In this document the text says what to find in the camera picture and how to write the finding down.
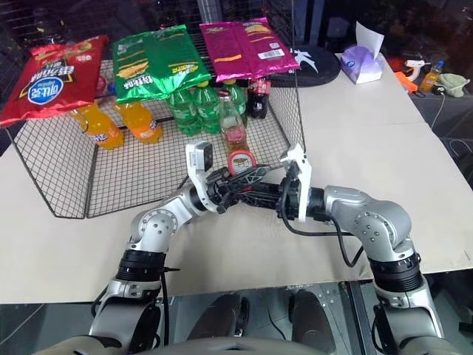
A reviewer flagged clear glass bottle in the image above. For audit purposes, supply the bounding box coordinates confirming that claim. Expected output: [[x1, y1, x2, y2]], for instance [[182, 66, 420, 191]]
[[217, 88, 250, 155]]

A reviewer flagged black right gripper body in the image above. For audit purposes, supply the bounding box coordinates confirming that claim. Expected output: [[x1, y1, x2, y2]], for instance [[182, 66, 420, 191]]
[[274, 163, 302, 220]]

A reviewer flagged grey robot torso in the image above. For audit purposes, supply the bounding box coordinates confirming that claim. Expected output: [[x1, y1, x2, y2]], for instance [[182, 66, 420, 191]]
[[0, 334, 473, 355]]

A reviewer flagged black wire mesh rack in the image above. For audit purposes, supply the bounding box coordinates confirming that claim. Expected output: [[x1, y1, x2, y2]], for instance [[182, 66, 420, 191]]
[[4, 55, 308, 220]]

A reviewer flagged green soda bottle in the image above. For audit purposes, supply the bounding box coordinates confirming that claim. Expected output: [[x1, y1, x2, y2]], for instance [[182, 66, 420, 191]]
[[193, 81, 223, 135], [167, 88, 203, 135], [220, 78, 248, 127]]

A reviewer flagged red chips bag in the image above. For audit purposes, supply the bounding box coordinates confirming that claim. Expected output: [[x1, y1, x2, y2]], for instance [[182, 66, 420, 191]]
[[0, 34, 110, 129]]

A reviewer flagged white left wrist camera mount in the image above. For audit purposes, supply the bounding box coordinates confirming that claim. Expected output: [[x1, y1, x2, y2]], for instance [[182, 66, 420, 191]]
[[184, 141, 220, 214]]

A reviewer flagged black wire grid panel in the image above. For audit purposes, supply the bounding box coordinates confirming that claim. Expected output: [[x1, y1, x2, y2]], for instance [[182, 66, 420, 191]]
[[264, 0, 297, 50]]

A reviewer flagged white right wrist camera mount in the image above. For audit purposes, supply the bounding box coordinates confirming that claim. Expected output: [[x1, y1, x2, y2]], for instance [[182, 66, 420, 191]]
[[279, 143, 313, 223]]

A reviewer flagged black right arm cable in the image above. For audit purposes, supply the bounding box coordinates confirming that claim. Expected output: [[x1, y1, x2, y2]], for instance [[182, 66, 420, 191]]
[[279, 212, 366, 268]]

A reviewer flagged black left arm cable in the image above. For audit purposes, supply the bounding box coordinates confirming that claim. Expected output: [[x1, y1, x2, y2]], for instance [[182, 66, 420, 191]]
[[157, 265, 183, 345]]

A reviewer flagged green cloth bundle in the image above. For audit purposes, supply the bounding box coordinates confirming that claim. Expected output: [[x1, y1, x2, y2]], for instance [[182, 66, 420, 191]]
[[437, 72, 472, 99]]

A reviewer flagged magenta chips bag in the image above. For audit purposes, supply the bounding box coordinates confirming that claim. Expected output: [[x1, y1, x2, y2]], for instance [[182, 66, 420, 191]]
[[241, 16, 302, 81], [199, 21, 256, 84]]

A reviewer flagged white glue gun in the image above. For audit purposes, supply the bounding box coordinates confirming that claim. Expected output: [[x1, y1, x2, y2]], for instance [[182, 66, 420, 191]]
[[403, 58, 443, 79]]

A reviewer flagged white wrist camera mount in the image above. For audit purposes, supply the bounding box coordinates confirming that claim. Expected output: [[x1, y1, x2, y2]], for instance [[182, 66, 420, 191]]
[[184, 141, 220, 214], [279, 143, 313, 223]]

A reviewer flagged small orange drink bottle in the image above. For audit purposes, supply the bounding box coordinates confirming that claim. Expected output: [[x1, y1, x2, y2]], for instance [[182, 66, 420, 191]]
[[420, 61, 444, 92]]

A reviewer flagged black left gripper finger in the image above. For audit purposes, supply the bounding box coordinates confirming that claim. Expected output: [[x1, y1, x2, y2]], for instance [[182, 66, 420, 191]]
[[225, 163, 285, 193], [217, 189, 242, 215]]

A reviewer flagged green chips bag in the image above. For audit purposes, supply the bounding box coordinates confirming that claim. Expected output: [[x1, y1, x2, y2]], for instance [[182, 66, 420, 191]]
[[111, 30, 171, 105], [141, 23, 214, 101]]

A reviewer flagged white thin cable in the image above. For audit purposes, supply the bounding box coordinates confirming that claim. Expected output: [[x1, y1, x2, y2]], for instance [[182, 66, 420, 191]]
[[431, 93, 449, 127]]

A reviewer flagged dark cola bottle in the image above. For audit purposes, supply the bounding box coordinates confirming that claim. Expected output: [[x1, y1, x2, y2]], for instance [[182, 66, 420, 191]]
[[246, 77, 273, 120]]

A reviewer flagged orange soda bottle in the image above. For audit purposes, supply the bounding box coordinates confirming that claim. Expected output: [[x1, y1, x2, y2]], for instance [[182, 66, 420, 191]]
[[69, 103, 126, 151], [112, 101, 164, 145]]

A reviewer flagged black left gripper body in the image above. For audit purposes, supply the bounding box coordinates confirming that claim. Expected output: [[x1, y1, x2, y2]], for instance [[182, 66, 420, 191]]
[[205, 167, 238, 215]]

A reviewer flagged dark rounded shape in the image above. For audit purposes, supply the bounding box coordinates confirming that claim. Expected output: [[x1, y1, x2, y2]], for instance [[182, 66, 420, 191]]
[[287, 289, 336, 344]]

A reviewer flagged orange plastic tool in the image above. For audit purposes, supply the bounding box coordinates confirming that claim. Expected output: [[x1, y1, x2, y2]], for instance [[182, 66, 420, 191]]
[[394, 70, 419, 94]]

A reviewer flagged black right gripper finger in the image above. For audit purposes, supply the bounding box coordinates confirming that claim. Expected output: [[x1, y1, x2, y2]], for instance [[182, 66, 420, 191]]
[[239, 182, 282, 199], [241, 195, 280, 209]]

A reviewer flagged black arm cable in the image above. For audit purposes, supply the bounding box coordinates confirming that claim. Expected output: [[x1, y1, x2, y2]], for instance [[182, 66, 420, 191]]
[[157, 265, 183, 345], [279, 212, 366, 268]]

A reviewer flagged purple tissue box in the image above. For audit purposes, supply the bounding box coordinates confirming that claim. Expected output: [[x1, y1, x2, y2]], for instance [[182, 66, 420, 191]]
[[339, 20, 386, 86]]

